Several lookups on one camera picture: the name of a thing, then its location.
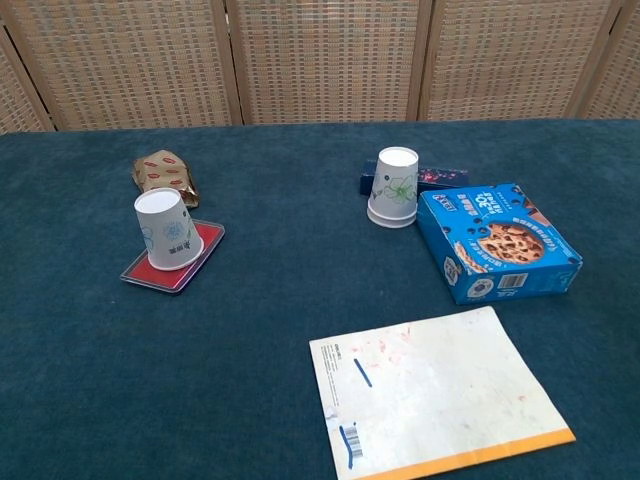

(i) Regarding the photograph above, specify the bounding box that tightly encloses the gold red snack packet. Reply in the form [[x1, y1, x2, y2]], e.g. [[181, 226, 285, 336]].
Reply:
[[132, 148, 201, 210]]

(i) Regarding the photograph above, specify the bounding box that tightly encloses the blue cookie box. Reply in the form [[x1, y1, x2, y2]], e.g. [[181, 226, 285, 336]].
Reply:
[[415, 182, 585, 306]]

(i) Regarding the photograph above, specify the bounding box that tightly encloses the dark blue small box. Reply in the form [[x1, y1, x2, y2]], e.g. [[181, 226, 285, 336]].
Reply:
[[359, 159, 470, 197]]

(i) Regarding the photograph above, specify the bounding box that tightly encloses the teal table cloth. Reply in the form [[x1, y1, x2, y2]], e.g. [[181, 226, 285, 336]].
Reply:
[[0, 117, 640, 480]]

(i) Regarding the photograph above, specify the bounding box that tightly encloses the red ink pad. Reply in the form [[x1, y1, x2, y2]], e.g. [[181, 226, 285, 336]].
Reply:
[[120, 218, 227, 297]]

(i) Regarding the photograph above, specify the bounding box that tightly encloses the woven wooden folding screen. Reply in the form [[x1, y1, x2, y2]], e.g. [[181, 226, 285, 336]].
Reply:
[[0, 0, 640, 134]]

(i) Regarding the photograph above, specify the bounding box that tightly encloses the white cup blue Chinese print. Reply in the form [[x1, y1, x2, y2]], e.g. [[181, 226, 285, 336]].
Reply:
[[133, 187, 205, 272]]

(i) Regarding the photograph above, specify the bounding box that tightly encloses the white cup blue flower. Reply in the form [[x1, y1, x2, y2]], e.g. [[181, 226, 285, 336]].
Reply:
[[367, 208, 418, 230]]

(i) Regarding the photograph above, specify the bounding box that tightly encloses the white cup green flower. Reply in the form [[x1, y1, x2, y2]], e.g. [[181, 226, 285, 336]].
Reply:
[[368, 146, 420, 224]]

